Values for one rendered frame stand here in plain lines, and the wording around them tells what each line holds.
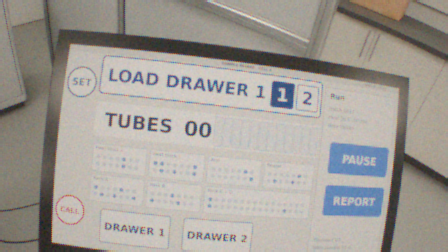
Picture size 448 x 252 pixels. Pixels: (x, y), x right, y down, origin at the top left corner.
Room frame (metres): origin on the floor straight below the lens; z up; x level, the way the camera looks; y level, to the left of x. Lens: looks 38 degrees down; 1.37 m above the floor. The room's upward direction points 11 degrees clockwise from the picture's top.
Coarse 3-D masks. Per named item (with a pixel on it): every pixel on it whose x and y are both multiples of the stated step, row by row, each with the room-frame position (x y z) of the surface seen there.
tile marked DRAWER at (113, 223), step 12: (108, 216) 0.22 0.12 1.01; (120, 216) 0.22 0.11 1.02; (132, 216) 0.22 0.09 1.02; (144, 216) 0.23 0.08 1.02; (156, 216) 0.23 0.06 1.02; (168, 216) 0.23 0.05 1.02; (108, 228) 0.20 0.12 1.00; (120, 228) 0.21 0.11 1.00; (132, 228) 0.21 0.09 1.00; (144, 228) 0.22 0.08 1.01; (156, 228) 0.22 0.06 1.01; (168, 228) 0.22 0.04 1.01; (108, 240) 0.19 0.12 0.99; (120, 240) 0.20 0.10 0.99; (132, 240) 0.20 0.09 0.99; (144, 240) 0.20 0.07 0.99; (156, 240) 0.21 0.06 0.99; (168, 240) 0.21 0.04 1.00
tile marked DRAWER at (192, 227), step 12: (192, 228) 0.23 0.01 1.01; (204, 228) 0.23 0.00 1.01; (216, 228) 0.23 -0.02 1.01; (228, 228) 0.24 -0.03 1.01; (240, 228) 0.24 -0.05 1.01; (252, 228) 0.24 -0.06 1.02; (192, 240) 0.22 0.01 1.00; (204, 240) 0.22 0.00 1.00; (216, 240) 0.22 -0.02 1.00; (228, 240) 0.23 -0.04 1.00; (240, 240) 0.23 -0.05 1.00
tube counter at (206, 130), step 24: (192, 120) 0.32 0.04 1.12; (216, 120) 0.32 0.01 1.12; (240, 120) 0.33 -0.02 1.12; (264, 120) 0.34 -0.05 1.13; (192, 144) 0.30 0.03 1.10; (216, 144) 0.30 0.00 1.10; (240, 144) 0.31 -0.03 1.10; (264, 144) 0.32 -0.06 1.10; (288, 144) 0.32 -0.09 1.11; (312, 144) 0.33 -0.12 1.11
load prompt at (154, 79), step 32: (128, 64) 0.34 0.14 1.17; (160, 64) 0.35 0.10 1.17; (192, 64) 0.36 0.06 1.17; (128, 96) 0.32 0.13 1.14; (160, 96) 0.33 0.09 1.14; (192, 96) 0.33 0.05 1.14; (224, 96) 0.34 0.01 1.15; (256, 96) 0.35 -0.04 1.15; (288, 96) 0.36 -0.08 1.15; (320, 96) 0.37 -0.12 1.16
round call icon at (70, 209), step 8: (56, 192) 0.22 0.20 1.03; (56, 200) 0.21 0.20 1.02; (64, 200) 0.22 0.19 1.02; (72, 200) 0.22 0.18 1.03; (80, 200) 0.22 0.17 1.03; (56, 208) 0.21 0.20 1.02; (64, 208) 0.21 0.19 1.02; (72, 208) 0.21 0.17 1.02; (80, 208) 0.21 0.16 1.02; (56, 216) 0.20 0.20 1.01; (64, 216) 0.20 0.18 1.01; (72, 216) 0.20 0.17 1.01; (80, 216) 0.21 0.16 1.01; (64, 224) 0.19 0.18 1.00; (72, 224) 0.20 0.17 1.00; (80, 224) 0.20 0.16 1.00
